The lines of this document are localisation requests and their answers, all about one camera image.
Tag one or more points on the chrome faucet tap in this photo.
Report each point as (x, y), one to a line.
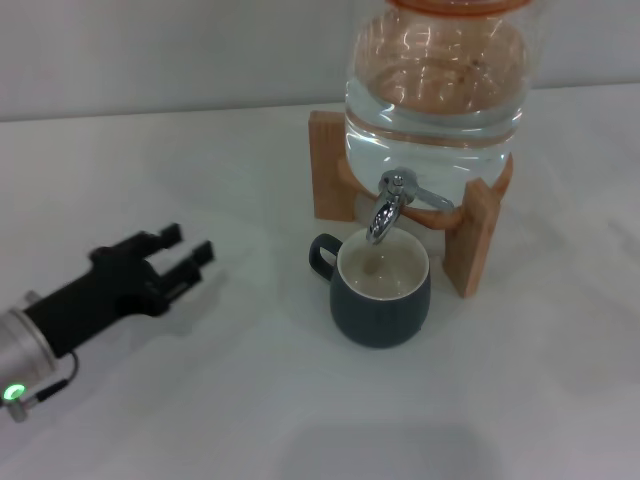
(384, 217)

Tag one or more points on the black ceramic cup white inside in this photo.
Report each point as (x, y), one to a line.
(380, 315)

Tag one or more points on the wooden dispenser stand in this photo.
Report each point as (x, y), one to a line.
(327, 165)

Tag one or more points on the clear glass water dispenser jar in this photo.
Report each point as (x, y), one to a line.
(435, 125)

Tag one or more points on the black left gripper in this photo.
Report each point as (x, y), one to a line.
(110, 290)

